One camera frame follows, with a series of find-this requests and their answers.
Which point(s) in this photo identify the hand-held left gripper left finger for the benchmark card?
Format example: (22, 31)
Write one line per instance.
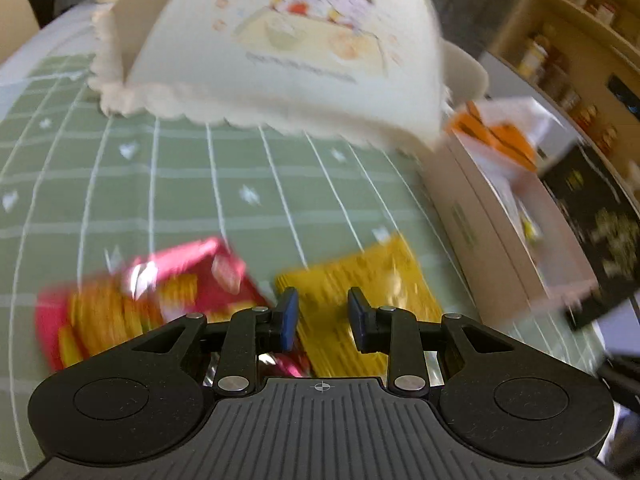
(287, 320)

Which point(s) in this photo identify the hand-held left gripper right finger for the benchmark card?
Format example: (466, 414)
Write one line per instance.
(358, 320)

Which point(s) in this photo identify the yellow snack packet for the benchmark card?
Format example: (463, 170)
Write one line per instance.
(350, 270)

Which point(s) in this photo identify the red snack packet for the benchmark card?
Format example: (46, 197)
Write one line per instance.
(125, 305)

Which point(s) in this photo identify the pink gift box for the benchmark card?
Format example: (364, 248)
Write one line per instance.
(540, 250)

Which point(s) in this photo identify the pink box lid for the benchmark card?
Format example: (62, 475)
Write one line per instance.
(465, 220)

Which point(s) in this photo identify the green checked tablecloth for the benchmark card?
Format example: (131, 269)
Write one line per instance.
(200, 195)

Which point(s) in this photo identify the cartoon print mesh food cover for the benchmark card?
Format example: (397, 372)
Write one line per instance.
(300, 95)

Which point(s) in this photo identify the orange tissue pack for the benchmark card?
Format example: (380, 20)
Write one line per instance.
(505, 135)

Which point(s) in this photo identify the black printed snack bag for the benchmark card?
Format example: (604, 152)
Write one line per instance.
(605, 240)

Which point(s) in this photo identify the beige chair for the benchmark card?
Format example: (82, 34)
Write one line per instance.
(470, 75)
(15, 20)

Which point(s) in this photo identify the row of jars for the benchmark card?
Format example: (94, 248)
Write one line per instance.
(537, 57)

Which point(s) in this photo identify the black device on shelf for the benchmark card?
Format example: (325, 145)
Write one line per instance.
(624, 91)

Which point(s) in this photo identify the wooden shelf unit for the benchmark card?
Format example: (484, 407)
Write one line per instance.
(550, 5)

